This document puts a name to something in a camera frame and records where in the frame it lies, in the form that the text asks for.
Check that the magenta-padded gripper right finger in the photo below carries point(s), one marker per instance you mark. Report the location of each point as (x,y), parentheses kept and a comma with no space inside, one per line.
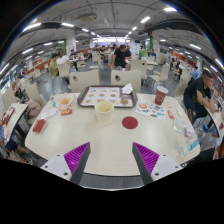
(148,156)

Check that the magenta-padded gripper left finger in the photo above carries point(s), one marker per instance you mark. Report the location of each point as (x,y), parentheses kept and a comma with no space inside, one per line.
(75,156)

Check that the flat round red coaster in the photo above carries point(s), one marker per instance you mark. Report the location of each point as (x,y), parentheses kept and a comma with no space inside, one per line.
(129,122)

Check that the clear plastic packet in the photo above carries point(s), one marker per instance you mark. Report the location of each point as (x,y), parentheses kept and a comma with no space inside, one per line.
(180,126)

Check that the small red sauce packet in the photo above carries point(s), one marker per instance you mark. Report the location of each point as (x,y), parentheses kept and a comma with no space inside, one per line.
(66,112)

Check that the colourful printed flyer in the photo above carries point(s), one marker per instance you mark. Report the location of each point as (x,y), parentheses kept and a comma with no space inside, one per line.
(150,110)

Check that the red wallet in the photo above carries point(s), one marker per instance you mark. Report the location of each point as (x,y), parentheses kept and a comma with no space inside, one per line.
(39,126)

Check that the red snack packet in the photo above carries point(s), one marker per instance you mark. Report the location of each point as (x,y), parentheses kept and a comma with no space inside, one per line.
(170,114)

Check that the cream paper cup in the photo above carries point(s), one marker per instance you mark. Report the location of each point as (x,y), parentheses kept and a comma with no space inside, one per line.
(104,116)

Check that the white paper receipt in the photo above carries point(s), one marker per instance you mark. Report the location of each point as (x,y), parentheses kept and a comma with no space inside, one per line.
(49,113)

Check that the dark brown food tray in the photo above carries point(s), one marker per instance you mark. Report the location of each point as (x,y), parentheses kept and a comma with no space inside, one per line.
(80,101)

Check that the clear bag of fries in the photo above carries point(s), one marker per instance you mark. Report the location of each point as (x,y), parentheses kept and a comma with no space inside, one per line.
(65,101)

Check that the small clear sanitiser bottle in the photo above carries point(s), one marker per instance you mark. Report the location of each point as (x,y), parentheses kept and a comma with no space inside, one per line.
(53,102)

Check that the red paper cup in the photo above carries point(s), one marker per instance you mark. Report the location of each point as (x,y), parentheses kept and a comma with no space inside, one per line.
(160,96)

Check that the pink backpack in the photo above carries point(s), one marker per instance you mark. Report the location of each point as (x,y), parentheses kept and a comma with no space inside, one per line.
(33,109)

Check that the printed paper tray liner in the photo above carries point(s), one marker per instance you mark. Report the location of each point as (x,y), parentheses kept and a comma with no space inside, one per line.
(100,96)

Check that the crumpled white napkin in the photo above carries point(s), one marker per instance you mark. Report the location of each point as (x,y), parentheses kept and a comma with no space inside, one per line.
(127,89)

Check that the person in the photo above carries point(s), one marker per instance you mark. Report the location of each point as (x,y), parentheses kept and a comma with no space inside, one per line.
(195,91)
(53,66)
(62,60)
(195,73)
(121,56)
(143,53)

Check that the group of beige chairs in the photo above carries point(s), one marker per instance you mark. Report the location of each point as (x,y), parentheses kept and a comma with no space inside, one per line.
(163,74)

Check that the group of ceiling lights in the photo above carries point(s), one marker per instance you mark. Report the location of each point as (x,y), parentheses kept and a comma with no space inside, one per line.
(145,19)

